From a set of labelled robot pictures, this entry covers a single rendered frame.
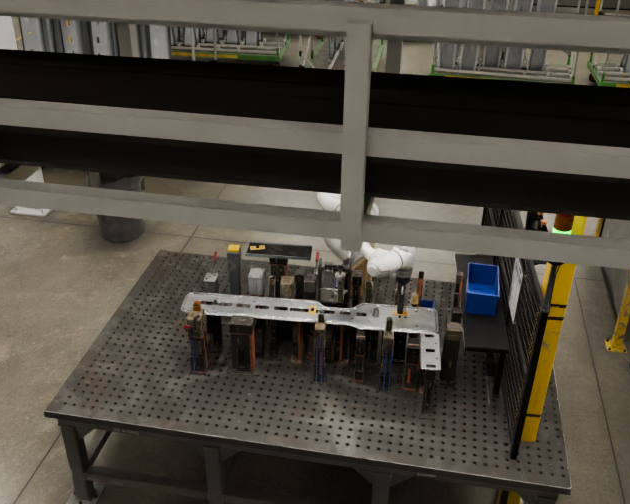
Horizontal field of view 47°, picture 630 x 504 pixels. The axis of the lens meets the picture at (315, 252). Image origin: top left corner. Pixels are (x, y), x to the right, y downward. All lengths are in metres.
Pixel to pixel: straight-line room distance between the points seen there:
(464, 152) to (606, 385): 5.22
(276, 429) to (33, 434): 1.80
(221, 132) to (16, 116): 0.05
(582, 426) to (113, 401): 2.87
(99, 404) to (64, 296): 2.26
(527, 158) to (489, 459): 3.50
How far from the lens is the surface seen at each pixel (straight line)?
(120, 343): 4.30
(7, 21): 6.90
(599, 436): 4.98
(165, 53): 7.78
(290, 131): 0.17
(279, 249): 4.15
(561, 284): 3.22
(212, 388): 3.92
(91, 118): 0.18
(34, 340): 5.67
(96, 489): 4.48
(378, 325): 3.84
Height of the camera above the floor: 3.29
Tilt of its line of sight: 31 degrees down
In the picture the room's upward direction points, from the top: 1 degrees clockwise
